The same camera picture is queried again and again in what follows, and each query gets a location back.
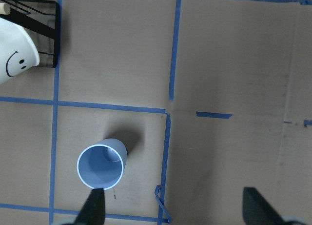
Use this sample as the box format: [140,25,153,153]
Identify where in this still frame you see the white smiley face cup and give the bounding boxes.
[0,19,40,83]

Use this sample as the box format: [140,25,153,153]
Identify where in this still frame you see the black wire cup rack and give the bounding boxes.
[0,0,60,68]

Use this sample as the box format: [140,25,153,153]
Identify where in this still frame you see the light blue plastic cup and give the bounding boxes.
[77,139,127,190]

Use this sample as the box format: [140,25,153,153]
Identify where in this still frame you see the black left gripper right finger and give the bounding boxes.
[242,187,284,225]

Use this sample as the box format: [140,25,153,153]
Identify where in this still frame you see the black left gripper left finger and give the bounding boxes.
[73,188,106,225]

